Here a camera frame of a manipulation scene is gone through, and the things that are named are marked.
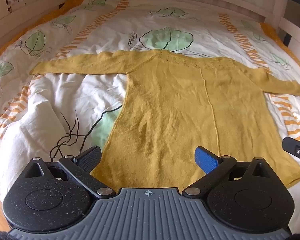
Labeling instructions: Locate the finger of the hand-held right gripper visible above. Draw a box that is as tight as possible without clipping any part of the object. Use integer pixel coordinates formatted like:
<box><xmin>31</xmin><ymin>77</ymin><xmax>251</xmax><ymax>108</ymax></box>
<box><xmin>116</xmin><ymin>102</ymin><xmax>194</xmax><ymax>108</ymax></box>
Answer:
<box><xmin>282</xmin><ymin>136</ymin><xmax>300</xmax><ymax>173</ymax></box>

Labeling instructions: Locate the white leaf-print duvet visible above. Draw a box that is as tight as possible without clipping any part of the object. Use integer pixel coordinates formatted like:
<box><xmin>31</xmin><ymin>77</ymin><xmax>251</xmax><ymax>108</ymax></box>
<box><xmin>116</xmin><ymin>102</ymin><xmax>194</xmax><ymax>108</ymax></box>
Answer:
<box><xmin>0</xmin><ymin>0</ymin><xmax>300</xmax><ymax>203</ymax></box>

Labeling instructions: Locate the mustard yellow knit sweater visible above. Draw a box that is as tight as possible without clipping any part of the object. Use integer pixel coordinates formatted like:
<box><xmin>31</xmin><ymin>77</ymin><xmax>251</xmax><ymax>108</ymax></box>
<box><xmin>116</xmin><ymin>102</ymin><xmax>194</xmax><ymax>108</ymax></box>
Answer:
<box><xmin>30</xmin><ymin>49</ymin><xmax>300</xmax><ymax>188</ymax></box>

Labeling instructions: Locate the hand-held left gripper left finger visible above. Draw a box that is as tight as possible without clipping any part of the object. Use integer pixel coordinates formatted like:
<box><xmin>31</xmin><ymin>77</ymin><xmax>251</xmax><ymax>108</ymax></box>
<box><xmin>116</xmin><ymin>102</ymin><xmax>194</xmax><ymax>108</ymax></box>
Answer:
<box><xmin>24</xmin><ymin>146</ymin><xmax>116</xmax><ymax>199</ymax></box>

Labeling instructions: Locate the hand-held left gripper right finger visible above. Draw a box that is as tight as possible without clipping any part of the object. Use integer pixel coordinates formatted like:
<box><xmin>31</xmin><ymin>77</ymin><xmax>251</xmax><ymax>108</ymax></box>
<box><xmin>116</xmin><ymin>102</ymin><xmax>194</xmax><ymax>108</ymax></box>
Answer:
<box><xmin>181</xmin><ymin>146</ymin><xmax>271</xmax><ymax>198</ymax></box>

